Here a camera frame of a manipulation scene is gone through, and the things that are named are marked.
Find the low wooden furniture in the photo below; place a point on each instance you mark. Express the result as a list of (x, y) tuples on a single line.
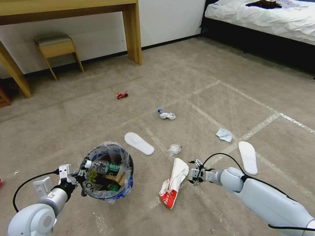
[(3, 97)]

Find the pale lilac cloth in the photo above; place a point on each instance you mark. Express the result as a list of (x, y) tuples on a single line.
[(291, 3)]

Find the green drink can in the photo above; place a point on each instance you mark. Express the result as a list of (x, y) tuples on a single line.
[(114, 188)]

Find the brown paper bag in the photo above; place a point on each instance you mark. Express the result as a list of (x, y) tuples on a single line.
[(117, 179)]

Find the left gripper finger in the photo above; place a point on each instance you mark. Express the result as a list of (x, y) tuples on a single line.
[(76, 175), (82, 191)]

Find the crumpled pale blue paper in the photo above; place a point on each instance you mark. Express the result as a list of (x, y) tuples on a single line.
[(224, 134)]

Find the wooden desk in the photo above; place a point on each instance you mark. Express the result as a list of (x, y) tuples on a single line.
[(133, 29)]

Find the dark brown garment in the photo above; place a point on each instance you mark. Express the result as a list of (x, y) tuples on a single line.
[(264, 3)]

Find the wooden stool with grey cushion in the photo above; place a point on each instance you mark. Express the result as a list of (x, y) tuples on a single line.
[(56, 46)]

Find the clear plastic water bottle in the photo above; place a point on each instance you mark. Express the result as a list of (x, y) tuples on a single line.
[(99, 167)]

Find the white slipper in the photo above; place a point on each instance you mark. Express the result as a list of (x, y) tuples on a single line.
[(139, 143), (248, 157)]

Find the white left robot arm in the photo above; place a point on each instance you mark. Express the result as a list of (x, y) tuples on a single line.
[(37, 216)]

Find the crumpled white blue wrapper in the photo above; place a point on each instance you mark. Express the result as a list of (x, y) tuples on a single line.
[(167, 115)]

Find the crumpled clear plastic wrap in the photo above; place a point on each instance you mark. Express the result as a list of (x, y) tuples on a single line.
[(174, 150)]

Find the bed with white duvet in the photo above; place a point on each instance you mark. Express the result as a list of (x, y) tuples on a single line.
[(265, 22)]

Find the black round trash bin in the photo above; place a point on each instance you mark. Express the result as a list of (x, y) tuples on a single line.
[(88, 186)]

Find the crumpled red wrapper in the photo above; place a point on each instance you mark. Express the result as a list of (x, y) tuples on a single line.
[(122, 95)]

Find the clear plastic bin liner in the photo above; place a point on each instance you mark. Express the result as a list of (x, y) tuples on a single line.
[(126, 157)]

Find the red and white paper bag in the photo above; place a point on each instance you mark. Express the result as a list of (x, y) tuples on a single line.
[(175, 182)]

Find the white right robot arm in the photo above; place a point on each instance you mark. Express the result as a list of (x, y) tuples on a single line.
[(265, 199)]

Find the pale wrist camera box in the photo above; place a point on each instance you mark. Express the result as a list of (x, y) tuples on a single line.
[(195, 172), (65, 170)]

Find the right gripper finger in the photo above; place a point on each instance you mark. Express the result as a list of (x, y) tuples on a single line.
[(193, 182), (196, 162)]

